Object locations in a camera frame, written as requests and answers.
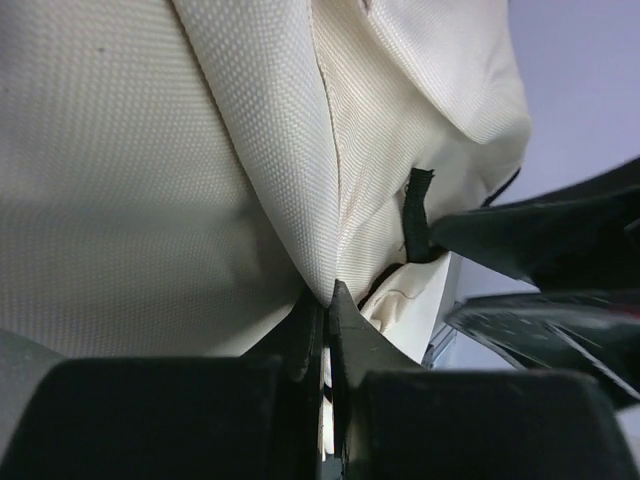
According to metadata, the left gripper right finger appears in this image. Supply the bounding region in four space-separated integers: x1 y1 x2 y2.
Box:
327 282 638 479

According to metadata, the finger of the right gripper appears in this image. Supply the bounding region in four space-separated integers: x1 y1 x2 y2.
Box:
445 292 639 405
431 159 639 291

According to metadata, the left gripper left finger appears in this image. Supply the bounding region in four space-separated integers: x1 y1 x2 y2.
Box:
1 293 325 479

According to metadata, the cream canvas backpack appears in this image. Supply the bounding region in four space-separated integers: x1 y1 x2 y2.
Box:
0 0 532 456

